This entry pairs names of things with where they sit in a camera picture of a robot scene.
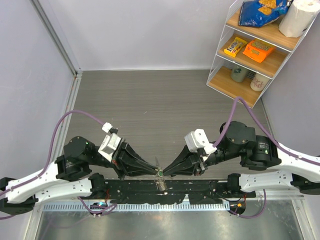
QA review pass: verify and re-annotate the green grey mug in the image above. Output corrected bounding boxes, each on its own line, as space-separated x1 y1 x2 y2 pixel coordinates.
230 64 249 83

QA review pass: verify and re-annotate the orange candy bag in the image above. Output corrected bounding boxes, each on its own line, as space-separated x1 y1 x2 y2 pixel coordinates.
243 39 276 63

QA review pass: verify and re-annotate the white printed cup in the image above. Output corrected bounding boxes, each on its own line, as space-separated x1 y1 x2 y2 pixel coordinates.
250 73 270 92

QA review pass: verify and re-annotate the yellow candy bag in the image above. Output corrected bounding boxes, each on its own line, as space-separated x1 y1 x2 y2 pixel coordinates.
223 37 248 58

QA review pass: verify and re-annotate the white paper towel roll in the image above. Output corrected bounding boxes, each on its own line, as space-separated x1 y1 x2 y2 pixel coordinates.
278 0 320 38

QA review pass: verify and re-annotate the white wire shelf rack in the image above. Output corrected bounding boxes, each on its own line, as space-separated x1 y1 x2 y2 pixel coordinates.
206 0 313 108

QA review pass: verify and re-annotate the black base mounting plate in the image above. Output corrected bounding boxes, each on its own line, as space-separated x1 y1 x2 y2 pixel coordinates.
101 179 256 205

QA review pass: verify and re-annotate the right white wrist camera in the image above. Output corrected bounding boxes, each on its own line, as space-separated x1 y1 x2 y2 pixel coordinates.
184 128 217 156

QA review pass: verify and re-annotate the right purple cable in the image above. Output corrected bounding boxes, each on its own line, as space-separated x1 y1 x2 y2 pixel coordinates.
213 96 320 218

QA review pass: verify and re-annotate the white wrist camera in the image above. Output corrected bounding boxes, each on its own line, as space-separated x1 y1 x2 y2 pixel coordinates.
98 133 121 163
184 128 217 156

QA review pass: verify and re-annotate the slotted cable duct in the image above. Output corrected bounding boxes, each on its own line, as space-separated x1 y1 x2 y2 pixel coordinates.
43 201 230 212

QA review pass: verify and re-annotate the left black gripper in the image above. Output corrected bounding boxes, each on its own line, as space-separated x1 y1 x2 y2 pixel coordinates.
86 136 158 180

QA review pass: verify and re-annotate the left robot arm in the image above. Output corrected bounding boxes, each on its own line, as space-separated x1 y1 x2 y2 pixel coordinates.
0 133 157 216

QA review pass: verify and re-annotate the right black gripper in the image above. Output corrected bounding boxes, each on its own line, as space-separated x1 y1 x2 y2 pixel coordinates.
162 139 243 177

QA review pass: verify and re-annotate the blue chips bag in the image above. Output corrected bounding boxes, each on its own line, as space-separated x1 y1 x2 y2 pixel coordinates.
238 0 292 28

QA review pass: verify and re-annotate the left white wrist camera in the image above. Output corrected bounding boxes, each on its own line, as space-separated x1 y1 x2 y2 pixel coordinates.
98 133 121 163

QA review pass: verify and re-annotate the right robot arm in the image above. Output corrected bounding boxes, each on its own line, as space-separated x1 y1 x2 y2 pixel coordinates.
162 121 320 197

